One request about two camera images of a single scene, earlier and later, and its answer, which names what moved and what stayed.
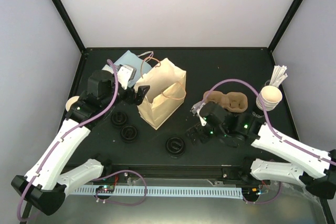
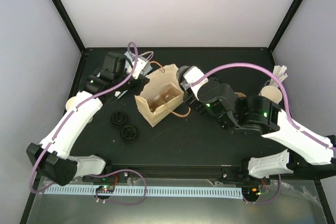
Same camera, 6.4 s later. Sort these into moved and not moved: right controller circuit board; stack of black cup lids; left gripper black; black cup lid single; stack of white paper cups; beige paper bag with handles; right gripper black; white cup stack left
Moved: right gripper black; beige paper bag with handles; left gripper black
Not moved: right controller circuit board; stack of white paper cups; black cup lid single; stack of black cup lids; white cup stack left
